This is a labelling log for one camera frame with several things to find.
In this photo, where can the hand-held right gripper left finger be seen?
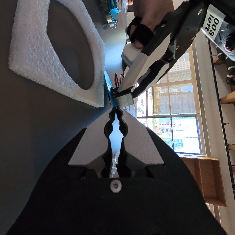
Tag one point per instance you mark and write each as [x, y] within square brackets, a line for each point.
[91, 145]

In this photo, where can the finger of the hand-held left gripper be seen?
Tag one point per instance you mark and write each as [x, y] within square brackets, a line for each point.
[164, 71]
[141, 69]

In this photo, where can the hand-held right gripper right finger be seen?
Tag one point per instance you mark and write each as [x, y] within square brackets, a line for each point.
[141, 146]

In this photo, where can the black servo motor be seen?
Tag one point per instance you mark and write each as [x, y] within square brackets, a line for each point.
[124, 100]

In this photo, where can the blue round metal plate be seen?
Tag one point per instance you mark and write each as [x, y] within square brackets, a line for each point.
[108, 86]

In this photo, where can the dark grey desk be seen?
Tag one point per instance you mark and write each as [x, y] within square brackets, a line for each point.
[27, 128]

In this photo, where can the person's left hand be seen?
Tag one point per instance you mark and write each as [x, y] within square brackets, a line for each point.
[152, 11]

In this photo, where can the clear bag with long screws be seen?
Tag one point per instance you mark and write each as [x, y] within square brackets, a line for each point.
[114, 163]

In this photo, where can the window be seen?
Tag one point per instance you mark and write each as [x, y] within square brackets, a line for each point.
[183, 102]

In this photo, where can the open instruction manual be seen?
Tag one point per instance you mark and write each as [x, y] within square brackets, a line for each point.
[132, 110]

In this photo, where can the steel bearing with blue disc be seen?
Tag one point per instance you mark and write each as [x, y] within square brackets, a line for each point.
[111, 18]

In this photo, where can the open wooden box shelf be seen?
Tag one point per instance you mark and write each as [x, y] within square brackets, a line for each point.
[211, 183]

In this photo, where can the black frame wooden shelf rack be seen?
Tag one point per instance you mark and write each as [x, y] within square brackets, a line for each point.
[228, 99]

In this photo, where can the white foam frame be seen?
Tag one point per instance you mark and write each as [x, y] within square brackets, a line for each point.
[27, 45]

